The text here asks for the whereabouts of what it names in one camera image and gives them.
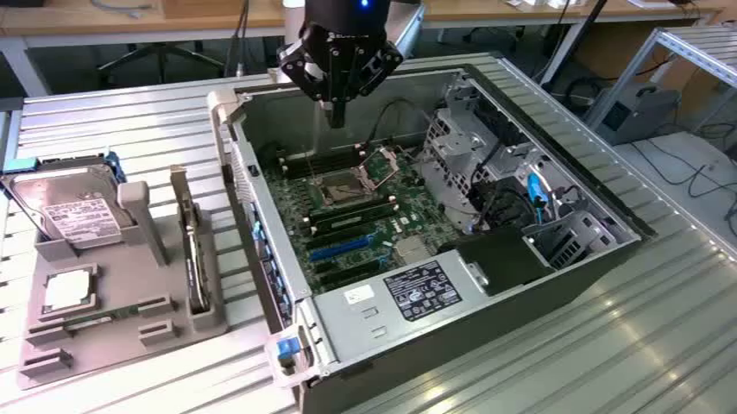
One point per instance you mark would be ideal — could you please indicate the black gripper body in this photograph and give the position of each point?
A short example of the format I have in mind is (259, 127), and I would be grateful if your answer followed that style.
(346, 26)

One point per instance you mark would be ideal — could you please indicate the graphics card with metal bracket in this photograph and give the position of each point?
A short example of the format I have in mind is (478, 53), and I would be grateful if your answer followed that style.
(195, 267)

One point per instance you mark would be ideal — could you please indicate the silver metal drive cage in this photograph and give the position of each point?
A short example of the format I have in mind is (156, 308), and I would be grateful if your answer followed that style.
(454, 142)

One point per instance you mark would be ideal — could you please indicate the metal socket cover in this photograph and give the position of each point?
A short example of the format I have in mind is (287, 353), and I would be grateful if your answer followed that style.
(376, 168)

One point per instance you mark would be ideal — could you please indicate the thin metal locking lever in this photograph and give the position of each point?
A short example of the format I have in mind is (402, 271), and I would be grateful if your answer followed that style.
(311, 168)

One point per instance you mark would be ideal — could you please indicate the CPU socket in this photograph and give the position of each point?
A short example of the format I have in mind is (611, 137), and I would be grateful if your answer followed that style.
(339, 190)

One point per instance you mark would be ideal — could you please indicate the green motherboard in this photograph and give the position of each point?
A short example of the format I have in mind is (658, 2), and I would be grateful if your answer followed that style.
(411, 202)

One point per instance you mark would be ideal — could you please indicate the green RAM stick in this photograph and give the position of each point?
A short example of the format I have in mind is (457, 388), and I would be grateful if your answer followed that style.
(103, 318)
(351, 220)

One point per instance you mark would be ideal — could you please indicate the black slanted pole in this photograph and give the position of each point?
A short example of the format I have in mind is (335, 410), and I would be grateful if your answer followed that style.
(587, 21)

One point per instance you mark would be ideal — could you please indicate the blue expansion slot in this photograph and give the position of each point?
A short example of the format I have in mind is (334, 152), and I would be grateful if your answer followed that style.
(339, 250)

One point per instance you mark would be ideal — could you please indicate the silver chipset heatsink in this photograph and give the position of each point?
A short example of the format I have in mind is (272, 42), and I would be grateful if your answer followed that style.
(414, 251)

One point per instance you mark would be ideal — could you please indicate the black plastic shroud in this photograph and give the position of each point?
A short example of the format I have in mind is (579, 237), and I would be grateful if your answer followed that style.
(501, 259)

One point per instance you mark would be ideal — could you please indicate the hard disk with blue rails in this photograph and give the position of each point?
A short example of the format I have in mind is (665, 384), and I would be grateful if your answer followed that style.
(75, 207)

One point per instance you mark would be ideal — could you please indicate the perforated metal disk bay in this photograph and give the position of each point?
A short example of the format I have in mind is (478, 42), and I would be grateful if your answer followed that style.
(575, 246)

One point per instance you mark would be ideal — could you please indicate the grey parts rack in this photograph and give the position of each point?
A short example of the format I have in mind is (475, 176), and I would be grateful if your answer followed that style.
(127, 293)

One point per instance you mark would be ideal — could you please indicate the grey power supply unit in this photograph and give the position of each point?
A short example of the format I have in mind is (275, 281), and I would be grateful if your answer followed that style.
(356, 332)

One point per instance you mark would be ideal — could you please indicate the open black PC case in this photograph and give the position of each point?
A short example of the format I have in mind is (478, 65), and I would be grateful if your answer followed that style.
(546, 310)

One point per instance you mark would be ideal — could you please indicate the silver CPU chip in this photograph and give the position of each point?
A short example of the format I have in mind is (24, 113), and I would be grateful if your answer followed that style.
(69, 290)

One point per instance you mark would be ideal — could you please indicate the blue case latch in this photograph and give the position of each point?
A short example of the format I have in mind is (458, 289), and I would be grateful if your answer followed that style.
(287, 349)

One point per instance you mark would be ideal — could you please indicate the wooden desk with white frame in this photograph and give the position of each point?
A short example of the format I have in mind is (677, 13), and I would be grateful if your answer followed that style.
(85, 23)
(518, 13)

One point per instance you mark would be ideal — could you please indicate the aluminium slat frame table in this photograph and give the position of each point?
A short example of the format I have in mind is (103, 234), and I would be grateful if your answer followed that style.
(697, 47)

